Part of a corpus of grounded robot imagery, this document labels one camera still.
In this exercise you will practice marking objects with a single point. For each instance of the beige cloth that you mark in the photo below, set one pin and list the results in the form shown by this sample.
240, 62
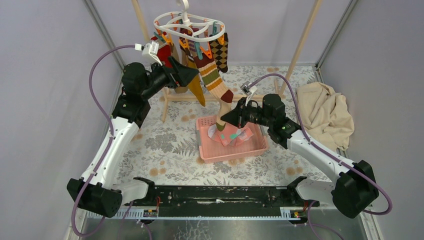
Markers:
325, 116

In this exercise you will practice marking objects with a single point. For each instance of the red sock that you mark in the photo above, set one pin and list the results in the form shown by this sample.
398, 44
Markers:
164, 50

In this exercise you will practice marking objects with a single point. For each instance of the mustard yellow sock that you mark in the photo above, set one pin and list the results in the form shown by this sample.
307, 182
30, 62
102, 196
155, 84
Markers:
188, 60

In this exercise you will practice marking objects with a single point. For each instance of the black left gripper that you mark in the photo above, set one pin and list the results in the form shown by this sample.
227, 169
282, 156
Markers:
181, 74

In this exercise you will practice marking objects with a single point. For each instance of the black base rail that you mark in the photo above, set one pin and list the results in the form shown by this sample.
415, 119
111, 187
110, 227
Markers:
243, 202

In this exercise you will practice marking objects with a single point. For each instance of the beige striped maroon sock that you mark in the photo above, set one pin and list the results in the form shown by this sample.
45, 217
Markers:
212, 81

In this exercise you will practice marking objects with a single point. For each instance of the brown yellow argyle sock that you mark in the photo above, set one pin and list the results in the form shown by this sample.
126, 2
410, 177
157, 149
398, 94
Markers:
219, 48

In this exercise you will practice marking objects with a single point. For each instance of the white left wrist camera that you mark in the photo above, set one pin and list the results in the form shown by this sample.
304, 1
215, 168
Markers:
149, 52

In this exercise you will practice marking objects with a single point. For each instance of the wooden rack frame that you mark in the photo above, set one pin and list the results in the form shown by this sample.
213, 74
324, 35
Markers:
191, 98

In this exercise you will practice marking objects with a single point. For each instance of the floral table mat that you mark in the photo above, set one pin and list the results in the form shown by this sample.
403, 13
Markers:
167, 152

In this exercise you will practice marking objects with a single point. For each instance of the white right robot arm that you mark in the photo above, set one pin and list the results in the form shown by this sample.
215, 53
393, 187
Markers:
351, 187

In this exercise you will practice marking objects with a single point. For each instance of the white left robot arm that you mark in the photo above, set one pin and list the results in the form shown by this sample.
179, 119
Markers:
95, 191

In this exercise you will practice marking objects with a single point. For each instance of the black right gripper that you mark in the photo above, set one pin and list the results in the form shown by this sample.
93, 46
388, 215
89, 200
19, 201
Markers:
237, 116

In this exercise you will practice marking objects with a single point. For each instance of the white round clip hanger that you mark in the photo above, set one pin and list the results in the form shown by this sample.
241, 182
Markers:
190, 26

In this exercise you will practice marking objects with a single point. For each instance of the tan ribbed sock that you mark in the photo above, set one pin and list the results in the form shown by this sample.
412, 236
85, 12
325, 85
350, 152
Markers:
181, 56

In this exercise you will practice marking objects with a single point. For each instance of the pink patterned sock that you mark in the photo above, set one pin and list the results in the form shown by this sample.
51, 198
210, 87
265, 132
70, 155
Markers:
230, 136

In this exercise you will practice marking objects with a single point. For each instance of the pink basket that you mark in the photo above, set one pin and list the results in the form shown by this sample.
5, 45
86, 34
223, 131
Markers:
212, 152

